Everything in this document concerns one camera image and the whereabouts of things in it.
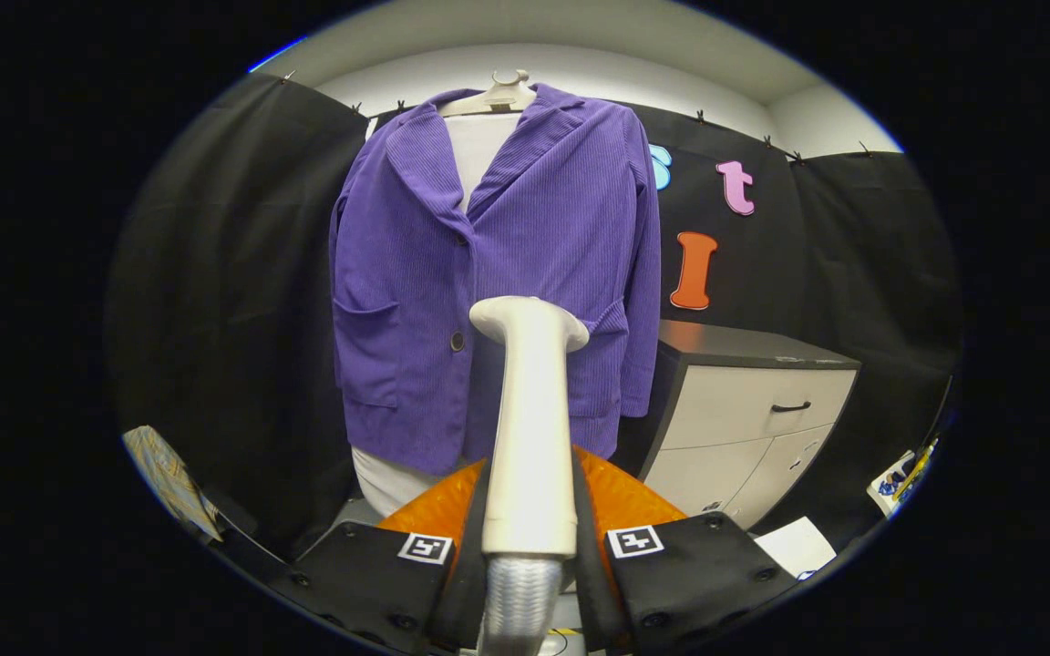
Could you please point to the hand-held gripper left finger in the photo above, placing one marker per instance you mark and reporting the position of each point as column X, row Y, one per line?
column 466, row 592

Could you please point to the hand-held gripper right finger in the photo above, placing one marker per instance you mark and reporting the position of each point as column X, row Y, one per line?
column 591, row 592

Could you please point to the white garment steamer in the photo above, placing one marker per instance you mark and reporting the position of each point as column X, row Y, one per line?
column 532, row 428

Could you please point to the cream clothes hanger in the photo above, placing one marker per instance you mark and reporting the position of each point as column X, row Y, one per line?
column 488, row 98

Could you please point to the white paper sheet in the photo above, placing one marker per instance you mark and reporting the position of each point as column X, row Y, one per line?
column 794, row 547

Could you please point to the grey cabinet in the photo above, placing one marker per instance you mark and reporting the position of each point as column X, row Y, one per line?
column 744, row 410

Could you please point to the white blue printed packet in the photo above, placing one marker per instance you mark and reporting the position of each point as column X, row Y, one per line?
column 891, row 483

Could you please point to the yellow patterned cloth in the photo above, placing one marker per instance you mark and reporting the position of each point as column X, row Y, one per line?
column 165, row 474

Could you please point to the black backdrop cloth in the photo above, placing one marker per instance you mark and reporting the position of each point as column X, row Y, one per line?
column 233, row 273

